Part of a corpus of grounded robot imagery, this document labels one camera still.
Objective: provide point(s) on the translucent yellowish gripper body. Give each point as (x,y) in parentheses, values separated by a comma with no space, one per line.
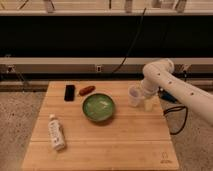
(148,104)

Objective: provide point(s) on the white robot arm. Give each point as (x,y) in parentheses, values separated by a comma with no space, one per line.
(159,74)

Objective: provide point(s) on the green ceramic bowl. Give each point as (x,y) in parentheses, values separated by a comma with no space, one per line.
(98,107)

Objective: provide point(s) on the blue object beside table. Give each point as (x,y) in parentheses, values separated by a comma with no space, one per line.
(166,96)

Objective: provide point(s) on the brown sausage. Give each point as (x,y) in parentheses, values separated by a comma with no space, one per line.
(86,90)

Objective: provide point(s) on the white plastic bottle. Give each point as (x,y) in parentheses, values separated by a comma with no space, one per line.
(56,133)

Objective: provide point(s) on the white wall outlet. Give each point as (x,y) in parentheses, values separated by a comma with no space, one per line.
(99,68)

